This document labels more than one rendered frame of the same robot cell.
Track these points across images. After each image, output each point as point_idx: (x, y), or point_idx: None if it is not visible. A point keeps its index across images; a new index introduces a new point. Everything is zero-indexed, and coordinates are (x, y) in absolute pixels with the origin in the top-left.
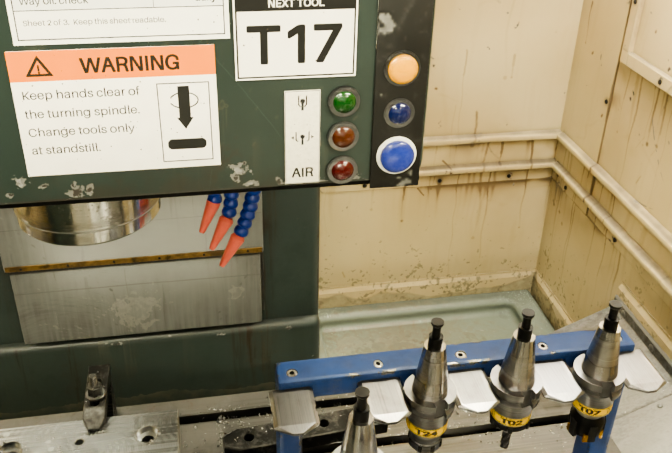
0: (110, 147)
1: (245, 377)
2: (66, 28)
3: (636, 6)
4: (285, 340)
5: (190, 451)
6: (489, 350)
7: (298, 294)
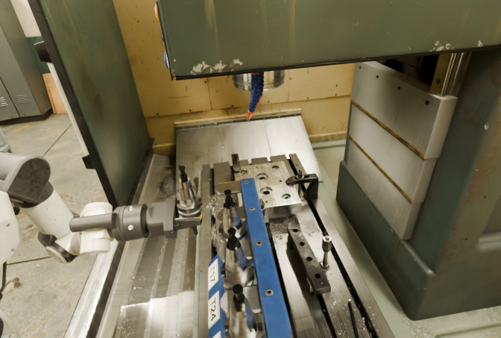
0: None
1: (391, 261)
2: None
3: None
4: (410, 264)
5: (300, 222)
6: (262, 257)
7: (429, 250)
